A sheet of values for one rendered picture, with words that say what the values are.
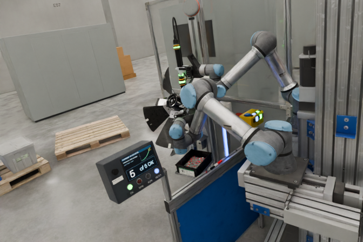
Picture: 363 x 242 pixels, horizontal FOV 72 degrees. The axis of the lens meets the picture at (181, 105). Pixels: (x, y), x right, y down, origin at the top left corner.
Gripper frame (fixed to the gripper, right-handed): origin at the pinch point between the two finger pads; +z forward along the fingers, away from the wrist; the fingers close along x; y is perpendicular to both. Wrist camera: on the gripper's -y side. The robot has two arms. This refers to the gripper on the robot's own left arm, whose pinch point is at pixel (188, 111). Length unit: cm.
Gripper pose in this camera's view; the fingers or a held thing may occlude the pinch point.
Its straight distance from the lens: 175.0
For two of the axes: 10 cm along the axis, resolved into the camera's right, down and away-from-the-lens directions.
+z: 2.0, -3.4, 9.2
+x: 2.6, 9.2, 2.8
